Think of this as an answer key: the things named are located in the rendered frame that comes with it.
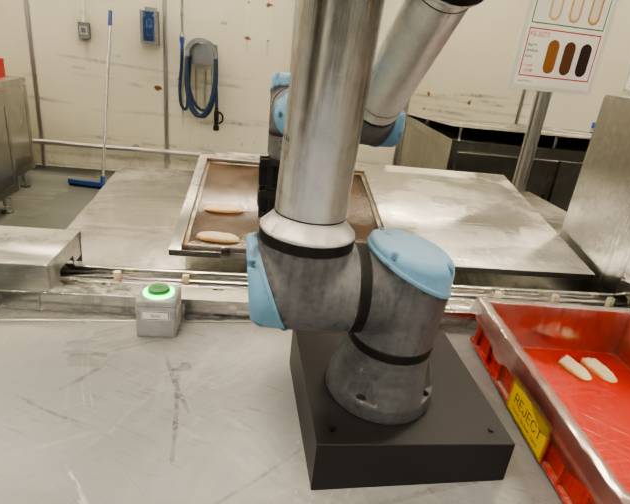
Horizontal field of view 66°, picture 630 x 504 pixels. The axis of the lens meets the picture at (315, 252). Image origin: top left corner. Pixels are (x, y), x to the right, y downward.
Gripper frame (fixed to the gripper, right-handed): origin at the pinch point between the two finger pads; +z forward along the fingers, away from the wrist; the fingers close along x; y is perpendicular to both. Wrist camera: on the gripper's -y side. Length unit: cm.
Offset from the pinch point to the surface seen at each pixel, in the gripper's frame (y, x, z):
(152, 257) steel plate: 31.2, -20.3, 11.6
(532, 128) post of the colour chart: -94, -73, -20
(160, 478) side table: 20, 47, 12
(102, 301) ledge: 36.2, 6.9, 8.8
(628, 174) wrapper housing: -81, -8, -20
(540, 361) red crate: -48, 23, 12
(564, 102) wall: -298, -354, -13
